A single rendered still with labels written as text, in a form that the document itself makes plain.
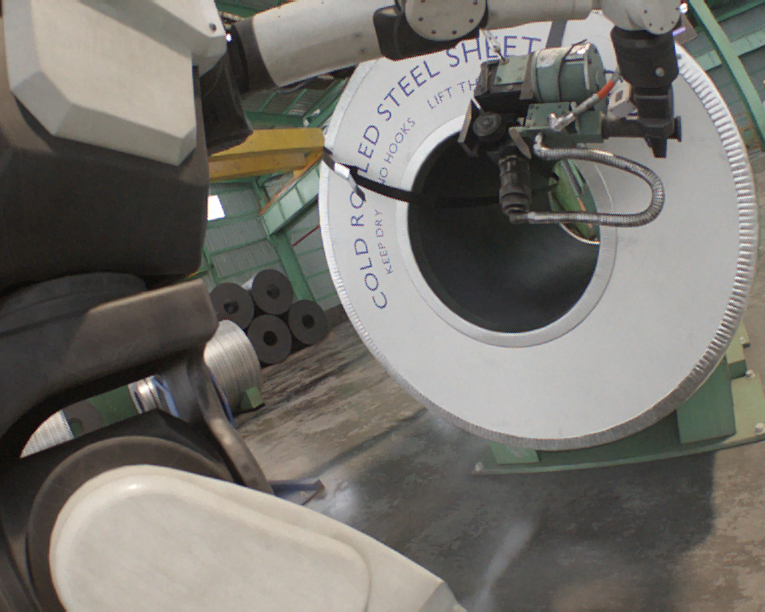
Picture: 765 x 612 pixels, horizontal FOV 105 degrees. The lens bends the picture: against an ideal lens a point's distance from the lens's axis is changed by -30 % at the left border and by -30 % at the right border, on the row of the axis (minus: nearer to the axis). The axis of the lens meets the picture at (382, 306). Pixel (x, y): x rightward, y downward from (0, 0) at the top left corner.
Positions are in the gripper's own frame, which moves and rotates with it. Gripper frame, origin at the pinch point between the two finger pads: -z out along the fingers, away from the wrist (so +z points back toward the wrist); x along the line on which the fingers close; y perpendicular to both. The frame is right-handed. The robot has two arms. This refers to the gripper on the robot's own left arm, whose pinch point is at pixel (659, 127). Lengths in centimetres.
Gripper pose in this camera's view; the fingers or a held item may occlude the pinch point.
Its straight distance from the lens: 71.8
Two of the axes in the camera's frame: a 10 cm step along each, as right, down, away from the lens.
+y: -7.3, -1.6, 6.7
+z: -5.5, -4.4, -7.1
